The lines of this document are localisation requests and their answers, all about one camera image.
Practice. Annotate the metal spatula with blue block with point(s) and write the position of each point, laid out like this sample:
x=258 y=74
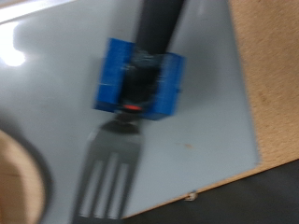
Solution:
x=115 y=140

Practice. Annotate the silver toaster oven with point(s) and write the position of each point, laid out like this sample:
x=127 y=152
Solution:
x=202 y=109

